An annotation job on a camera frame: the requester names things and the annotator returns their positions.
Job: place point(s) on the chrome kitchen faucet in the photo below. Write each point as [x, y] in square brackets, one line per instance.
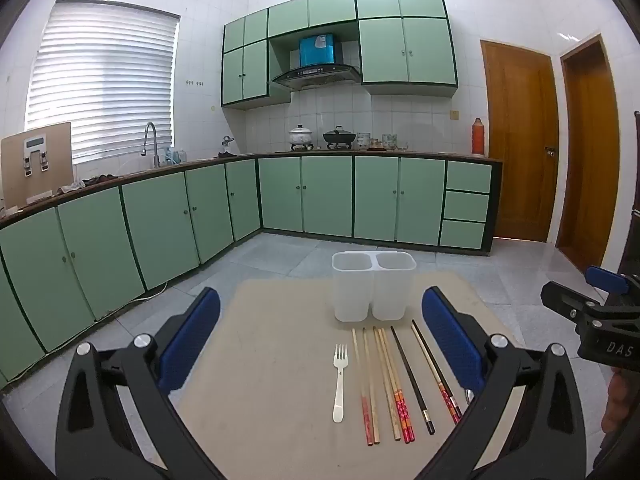
[152, 140]

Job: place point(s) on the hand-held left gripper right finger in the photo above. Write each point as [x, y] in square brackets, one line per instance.
[450, 340]

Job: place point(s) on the orange-ended wooden chopstick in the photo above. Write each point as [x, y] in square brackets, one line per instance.
[399, 410]
[405, 410]

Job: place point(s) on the wooden board with clips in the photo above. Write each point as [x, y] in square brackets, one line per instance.
[47, 180]

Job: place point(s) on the white double utensil holder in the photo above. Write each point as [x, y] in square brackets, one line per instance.
[372, 285]

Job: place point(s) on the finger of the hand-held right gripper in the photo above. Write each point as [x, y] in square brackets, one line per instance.
[565, 297]
[607, 279]

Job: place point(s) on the person's right hand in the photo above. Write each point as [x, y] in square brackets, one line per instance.
[617, 400]

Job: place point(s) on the printed light wooden chopstick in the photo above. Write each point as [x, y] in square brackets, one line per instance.
[387, 385]

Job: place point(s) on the black wok with lid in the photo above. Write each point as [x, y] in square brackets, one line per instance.
[339, 137]

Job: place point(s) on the white window blind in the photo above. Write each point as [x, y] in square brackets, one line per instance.
[100, 80]

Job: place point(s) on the red-ended light wooden chopstick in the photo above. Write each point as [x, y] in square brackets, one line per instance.
[361, 385]

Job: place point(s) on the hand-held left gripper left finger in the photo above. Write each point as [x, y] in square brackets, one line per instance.
[192, 340]

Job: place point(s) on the red thermos flask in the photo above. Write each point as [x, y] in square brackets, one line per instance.
[478, 137]

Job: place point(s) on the dark chopstick with patterned end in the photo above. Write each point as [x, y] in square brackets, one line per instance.
[428, 360]
[434, 360]

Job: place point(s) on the green base cabinets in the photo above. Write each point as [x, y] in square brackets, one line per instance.
[325, 195]

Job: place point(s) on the black chopstick with gold band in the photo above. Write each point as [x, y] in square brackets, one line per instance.
[413, 385]

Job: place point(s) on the white plastic fork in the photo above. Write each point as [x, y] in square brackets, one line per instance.
[340, 385]

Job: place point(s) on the plain wooden door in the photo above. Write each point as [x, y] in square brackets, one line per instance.
[590, 160]

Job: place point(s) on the blue box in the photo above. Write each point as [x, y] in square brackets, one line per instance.
[317, 50]

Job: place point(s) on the glass jar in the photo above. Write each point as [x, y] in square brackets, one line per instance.
[390, 142]

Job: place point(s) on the green drawer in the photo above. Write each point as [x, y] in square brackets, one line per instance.
[462, 235]
[468, 176]
[466, 206]

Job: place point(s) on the green wall cabinets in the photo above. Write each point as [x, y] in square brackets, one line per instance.
[405, 50]

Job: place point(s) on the dark cloth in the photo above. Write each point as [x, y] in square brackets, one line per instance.
[95, 181]

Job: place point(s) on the white cooking pot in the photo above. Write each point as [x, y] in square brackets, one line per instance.
[301, 137]

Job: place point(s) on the black range hood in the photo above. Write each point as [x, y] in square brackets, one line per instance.
[320, 75]

